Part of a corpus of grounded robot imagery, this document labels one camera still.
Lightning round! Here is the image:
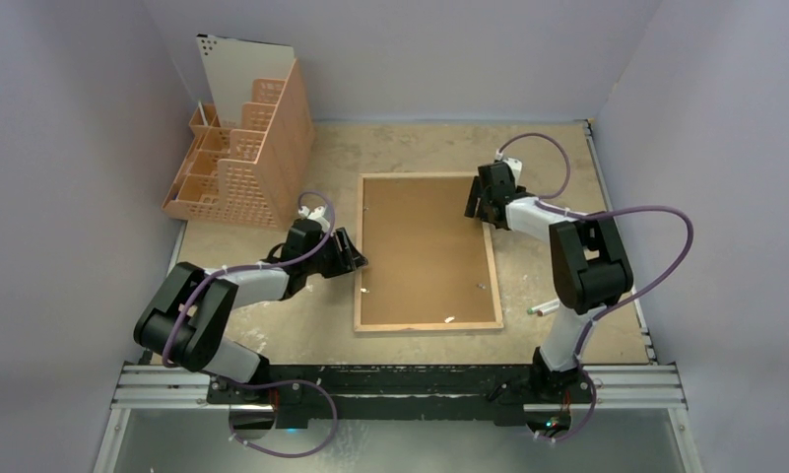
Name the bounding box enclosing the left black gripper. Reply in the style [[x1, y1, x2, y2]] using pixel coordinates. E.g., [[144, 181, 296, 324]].
[[303, 228, 365, 279]]

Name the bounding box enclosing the brown cardboard backing board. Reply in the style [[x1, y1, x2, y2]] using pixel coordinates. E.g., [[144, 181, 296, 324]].
[[360, 177, 497, 326]]

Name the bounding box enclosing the white wooden picture frame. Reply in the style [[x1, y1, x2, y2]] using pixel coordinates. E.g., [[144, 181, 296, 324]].
[[353, 171, 505, 333]]

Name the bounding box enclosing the orange plastic file organizer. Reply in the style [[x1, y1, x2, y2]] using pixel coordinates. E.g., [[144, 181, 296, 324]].
[[162, 60, 315, 230]]

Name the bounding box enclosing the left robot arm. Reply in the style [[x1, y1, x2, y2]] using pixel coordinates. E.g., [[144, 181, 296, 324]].
[[133, 218, 368, 403]]

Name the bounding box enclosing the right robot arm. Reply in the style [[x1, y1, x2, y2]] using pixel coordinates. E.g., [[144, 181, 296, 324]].
[[464, 161, 633, 401]]

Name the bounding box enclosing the green capped marker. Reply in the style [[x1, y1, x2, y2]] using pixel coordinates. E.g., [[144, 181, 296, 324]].
[[527, 300, 560, 316]]

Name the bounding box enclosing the red capped marker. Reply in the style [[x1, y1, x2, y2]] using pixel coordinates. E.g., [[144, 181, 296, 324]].
[[534, 301, 560, 316]]

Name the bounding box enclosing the beige perforated folder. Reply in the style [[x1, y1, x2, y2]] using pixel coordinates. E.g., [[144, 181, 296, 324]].
[[196, 34, 296, 128]]

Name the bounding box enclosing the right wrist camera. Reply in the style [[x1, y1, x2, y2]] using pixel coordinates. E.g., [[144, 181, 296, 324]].
[[494, 153, 523, 182]]

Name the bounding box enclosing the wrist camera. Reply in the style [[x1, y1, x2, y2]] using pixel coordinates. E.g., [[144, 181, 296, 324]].
[[297, 205, 332, 231], [494, 153, 523, 182]]

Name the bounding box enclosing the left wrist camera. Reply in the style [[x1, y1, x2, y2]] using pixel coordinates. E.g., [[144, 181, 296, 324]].
[[297, 205, 332, 231]]

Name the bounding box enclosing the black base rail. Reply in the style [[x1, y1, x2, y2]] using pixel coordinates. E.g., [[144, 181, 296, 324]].
[[207, 361, 597, 435]]

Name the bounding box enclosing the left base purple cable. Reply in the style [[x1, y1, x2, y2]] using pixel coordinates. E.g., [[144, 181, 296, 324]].
[[228, 380, 340, 459]]

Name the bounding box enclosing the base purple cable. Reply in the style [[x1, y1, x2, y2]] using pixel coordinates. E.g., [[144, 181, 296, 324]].
[[534, 365, 598, 445], [228, 380, 340, 459]]

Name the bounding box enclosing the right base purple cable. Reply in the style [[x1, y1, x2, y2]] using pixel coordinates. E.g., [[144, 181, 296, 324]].
[[534, 365, 598, 445]]

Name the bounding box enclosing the aluminium table frame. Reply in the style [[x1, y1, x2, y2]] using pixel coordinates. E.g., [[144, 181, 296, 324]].
[[90, 119, 703, 473]]

